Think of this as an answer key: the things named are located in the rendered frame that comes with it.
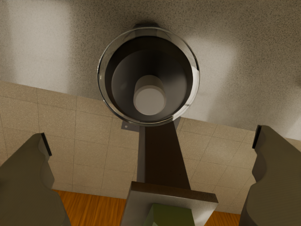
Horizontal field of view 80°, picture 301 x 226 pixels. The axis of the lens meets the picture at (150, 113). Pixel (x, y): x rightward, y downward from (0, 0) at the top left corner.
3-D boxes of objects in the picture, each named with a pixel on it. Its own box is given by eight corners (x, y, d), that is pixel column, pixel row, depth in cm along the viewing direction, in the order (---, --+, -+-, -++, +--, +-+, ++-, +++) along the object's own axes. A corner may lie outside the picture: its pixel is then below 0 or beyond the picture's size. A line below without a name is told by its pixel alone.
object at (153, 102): (191, 32, 19) (212, 41, 13) (185, 111, 23) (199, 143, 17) (102, 35, 19) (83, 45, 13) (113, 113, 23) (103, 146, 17)
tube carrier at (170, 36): (174, 19, 35) (206, 24, 16) (172, 73, 40) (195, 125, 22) (118, 20, 35) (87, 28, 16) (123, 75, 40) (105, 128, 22)
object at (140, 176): (172, 137, 167) (197, 249, 88) (121, 128, 160) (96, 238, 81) (190, 90, 144) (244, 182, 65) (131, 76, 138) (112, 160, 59)
